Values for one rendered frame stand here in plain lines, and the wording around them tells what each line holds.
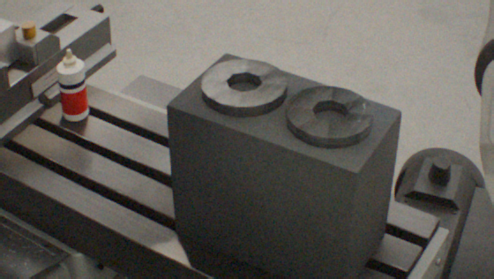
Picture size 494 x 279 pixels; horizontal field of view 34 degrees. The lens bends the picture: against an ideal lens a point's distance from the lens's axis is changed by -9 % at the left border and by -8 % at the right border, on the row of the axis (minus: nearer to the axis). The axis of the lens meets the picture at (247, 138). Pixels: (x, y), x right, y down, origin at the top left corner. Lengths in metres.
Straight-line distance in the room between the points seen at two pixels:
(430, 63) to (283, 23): 0.59
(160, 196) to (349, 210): 0.31
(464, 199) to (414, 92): 1.36
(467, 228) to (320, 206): 0.75
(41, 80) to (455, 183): 0.80
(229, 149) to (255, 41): 2.26
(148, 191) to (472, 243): 0.69
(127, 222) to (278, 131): 0.26
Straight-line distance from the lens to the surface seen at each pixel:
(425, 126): 2.79
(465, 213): 1.61
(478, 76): 1.20
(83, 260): 1.14
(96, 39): 1.32
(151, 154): 1.15
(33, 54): 1.21
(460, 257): 1.54
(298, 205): 0.89
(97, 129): 1.20
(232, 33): 3.19
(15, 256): 1.12
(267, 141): 0.86
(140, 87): 1.63
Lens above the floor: 1.64
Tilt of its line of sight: 38 degrees down
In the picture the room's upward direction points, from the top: straight up
